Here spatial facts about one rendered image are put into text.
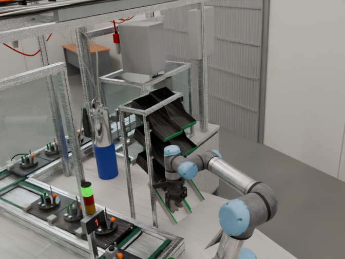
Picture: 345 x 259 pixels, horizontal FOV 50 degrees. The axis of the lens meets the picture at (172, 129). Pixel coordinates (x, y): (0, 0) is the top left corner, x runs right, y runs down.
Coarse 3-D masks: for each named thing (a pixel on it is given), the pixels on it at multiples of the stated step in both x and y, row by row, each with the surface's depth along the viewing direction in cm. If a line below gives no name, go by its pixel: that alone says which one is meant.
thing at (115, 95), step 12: (180, 72) 313; (108, 84) 294; (156, 84) 288; (180, 84) 317; (108, 96) 299; (120, 96) 291; (132, 96) 284; (108, 108) 304; (132, 120) 293; (120, 132) 307; (132, 132) 298; (120, 144) 312; (132, 144) 304; (132, 156) 309
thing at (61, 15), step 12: (72, 0) 259; (120, 0) 229; (132, 0) 238; (144, 0) 247; (156, 0) 258; (168, 0) 270; (60, 12) 194; (72, 12) 200; (84, 12) 207; (96, 12) 214; (108, 12) 222
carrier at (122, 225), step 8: (112, 216) 224; (104, 224) 211; (120, 224) 217; (128, 224) 217; (96, 232) 208; (104, 232) 208; (112, 232) 210; (120, 232) 210; (96, 240) 205; (104, 240) 205; (112, 240) 204; (104, 248) 200
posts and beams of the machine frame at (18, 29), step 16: (176, 0) 282; (192, 0) 297; (32, 16) 237; (48, 16) 228; (96, 16) 214; (112, 16) 226; (128, 16) 237; (160, 16) 348; (0, 32) 171; (16, 32) 175; (32, 32) 183; (48, 32) 189; (96, 32) 284; (112, 32) 299
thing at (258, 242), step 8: (256, 232) 220; (248, 240) 214; (256, 240) 214; (264, 240) 214; (272, 240) 213; (208, 248) 210; (216, 248) 210; (248, 248) 209; (256, 248) 208; (264, 248) 208; (272, 248) 208; (280, 248) 207; (200, 256) 205; (208, 256) 204; (264, 256) 202; (272, 256) 202; (280, 256) 201; (288, 256) 201
